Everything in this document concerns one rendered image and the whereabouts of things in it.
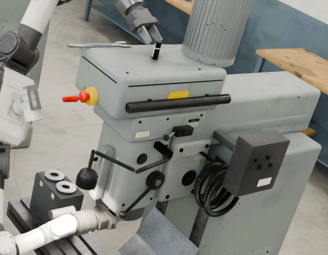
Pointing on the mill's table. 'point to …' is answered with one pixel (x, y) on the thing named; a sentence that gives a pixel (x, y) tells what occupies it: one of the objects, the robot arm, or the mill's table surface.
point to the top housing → (145, 78)
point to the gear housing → (151, 124)
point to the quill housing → (121, 190)
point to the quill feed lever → (151, 182)
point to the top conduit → (177, 103)
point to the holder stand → (53, 194)
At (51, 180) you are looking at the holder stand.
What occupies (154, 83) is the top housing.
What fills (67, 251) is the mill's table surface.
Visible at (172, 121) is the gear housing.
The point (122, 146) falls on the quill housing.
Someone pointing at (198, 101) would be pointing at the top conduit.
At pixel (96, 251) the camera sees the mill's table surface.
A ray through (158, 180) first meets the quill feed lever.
